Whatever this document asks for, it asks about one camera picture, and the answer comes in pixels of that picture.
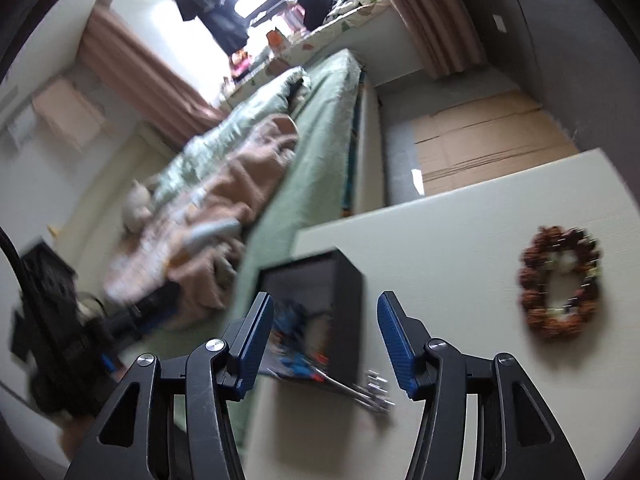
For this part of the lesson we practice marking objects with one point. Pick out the black jewelry box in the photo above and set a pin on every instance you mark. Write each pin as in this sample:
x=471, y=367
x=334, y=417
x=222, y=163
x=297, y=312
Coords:
x=345, y=310

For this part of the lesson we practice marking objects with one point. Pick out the floral window seat cushion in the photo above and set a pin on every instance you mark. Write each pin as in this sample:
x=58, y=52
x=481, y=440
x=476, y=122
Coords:
x=340, y=25

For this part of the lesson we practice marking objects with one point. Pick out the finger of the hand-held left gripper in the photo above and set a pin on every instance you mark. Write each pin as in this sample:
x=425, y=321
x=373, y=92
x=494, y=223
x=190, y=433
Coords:
x=145, y=312

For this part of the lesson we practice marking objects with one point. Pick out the pink curtain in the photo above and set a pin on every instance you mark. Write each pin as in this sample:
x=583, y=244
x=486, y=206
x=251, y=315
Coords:
x=425, y=20
x=135, y=75

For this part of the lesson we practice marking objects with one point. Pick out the black bag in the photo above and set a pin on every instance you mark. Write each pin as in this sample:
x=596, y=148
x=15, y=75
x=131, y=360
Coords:
x=317, y=2

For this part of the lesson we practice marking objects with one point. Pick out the cardboard floor sheet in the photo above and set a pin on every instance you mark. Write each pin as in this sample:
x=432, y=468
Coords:
x=490, y=140

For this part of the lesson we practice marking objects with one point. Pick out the pile of colourful toys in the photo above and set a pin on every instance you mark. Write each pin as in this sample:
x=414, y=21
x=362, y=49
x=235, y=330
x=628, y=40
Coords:
x=241, y=62

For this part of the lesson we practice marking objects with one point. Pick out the light green quilt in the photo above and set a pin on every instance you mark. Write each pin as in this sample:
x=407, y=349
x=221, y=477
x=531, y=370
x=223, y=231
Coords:
x=250, y=110

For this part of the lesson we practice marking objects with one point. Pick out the wall socket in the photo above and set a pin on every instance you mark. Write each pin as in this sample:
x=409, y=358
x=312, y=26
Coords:
x=499, y=22

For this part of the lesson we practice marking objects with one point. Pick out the wooden wall shelf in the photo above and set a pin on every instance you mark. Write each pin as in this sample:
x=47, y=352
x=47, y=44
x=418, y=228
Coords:
x=65, y=110

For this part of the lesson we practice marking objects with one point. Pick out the orange box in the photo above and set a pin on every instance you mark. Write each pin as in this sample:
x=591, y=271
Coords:
x=276, y=41

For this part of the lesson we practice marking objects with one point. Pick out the dark wardrobe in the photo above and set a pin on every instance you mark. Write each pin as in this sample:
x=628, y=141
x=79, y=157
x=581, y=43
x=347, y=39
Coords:
x=575, y=35

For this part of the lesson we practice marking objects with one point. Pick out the beige plush toy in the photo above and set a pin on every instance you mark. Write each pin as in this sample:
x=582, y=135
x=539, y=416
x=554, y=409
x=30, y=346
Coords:
x=136, y=207

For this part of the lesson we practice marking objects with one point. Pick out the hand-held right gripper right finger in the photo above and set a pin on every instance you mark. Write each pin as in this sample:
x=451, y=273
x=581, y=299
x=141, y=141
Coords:
x=395, y=340

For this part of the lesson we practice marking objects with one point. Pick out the butterfly metal hairpin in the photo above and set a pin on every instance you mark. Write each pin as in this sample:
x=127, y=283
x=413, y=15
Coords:
x=350, y=390

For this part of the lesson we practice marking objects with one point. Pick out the bed with green sheet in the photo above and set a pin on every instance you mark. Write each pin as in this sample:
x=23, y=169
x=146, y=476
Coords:
x=310, y=160

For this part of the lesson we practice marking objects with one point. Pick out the hanging dark clothes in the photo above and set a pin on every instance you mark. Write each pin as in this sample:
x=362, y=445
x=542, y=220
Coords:
x=220, y=20

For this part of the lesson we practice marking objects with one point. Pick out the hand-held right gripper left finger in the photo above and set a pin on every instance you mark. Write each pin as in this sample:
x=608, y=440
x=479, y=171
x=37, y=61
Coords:
x=255, y=340

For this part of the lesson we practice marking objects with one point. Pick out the white paper scrap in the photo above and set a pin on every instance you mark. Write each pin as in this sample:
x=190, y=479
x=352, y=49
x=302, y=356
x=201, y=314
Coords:
x=417, y=182

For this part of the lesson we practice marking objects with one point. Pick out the pink fleece blanket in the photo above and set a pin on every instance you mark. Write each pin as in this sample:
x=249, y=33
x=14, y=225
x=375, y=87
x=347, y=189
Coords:
x=240, y=170

